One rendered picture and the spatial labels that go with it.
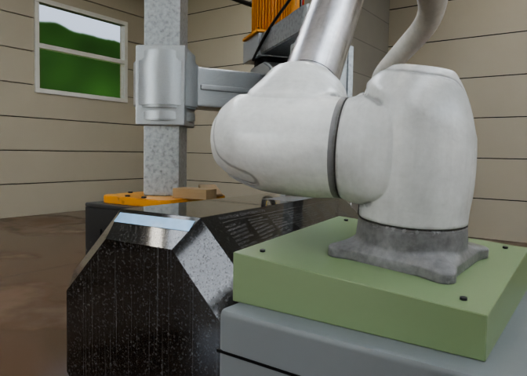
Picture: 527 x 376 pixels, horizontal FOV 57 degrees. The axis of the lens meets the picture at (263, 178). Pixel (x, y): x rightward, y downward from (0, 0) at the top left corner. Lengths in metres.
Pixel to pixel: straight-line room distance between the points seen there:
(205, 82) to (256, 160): 2.00
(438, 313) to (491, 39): 6.21
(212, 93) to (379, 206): 2.10
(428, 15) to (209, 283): 0.89
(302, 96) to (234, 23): 7.86
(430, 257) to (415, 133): 0.16
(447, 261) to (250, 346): 0.28
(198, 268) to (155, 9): 1.66
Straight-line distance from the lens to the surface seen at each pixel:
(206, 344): 1.37
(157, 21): 2.68
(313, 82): 0.75
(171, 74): 2.54
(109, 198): 2.65
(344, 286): 0.62
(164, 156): 2.59
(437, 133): 0.65
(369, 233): 0.69
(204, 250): 1.37
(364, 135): 0.66
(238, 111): 0.74
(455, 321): 0.59
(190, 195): 2.44
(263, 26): 2.94
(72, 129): 8.53
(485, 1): 6.84
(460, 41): 6.79
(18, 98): 8.11
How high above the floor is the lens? 1.02
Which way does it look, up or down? 3 degrees down
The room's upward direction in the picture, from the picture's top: 1 degrees clockwise
